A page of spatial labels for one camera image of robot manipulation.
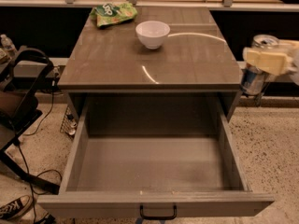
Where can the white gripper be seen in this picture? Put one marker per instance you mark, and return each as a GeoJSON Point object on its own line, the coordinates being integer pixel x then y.
{"type": "Point", "coordinates": [270, 62]}

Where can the silver blue redbull can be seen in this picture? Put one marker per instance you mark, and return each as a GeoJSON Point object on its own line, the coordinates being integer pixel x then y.
{"type": "Point", "coordinates": [253, 78]}

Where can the grey cabinet with top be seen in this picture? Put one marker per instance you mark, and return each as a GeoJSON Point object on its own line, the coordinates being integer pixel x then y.
{"type": "Point", "coordinates": [194, 57]}

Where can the open grey top drawer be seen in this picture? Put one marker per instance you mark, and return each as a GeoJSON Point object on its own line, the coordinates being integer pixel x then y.
{"type": "Point", "coordinates": [156, 151]}

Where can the white ceramic bowl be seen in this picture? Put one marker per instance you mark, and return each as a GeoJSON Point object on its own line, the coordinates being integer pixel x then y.
{"type": "Point", "coordinates": [152, 34]}

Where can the green chip bag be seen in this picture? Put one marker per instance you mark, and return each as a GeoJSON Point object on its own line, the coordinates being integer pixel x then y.
{"type": "Point", "coordinates": [111, 14]}

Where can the black office chair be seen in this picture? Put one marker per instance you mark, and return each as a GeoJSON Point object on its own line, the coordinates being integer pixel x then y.
{"type": "Point", "coordinates": [18, 111]}

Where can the clear plastic water bottle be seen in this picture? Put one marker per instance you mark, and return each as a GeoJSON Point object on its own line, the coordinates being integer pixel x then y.
{"type": "Point", "coordinates": [8, 45]}

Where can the black white sneaker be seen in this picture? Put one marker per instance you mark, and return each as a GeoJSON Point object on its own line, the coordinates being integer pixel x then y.
{"type": "Point", "coordinates": [16, 208]}

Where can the black drawer handle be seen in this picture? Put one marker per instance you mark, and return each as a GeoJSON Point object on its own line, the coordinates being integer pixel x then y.
{"type": "Point", "coordinates": [158, 213]}

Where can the wire mesh basket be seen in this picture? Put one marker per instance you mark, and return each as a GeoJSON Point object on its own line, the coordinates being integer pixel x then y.
{"type": "Point", "coordinates": [69, 125]}

